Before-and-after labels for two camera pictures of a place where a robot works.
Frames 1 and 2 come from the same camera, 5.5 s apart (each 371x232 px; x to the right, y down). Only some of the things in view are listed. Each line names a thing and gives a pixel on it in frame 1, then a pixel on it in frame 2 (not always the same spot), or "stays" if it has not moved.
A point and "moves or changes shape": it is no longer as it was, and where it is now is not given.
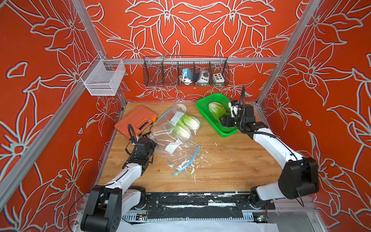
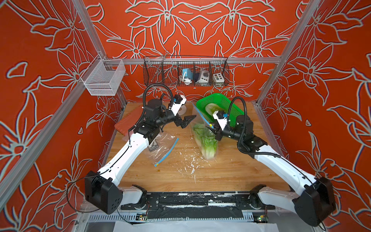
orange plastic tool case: (140, 119) stays
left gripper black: (151, 144) → (185, 122)
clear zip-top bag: (177, 123) → (206, 141)
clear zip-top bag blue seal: (174, 134) moves or changes shape
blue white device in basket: (187, 77) stays
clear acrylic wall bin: (104, 76) stays
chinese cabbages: (183, 127) → (206, 140)
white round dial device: (204, 76) stays
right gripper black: (228, 118) → (219, 134)
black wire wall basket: (183, 71) stays
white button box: (218, 78) stays
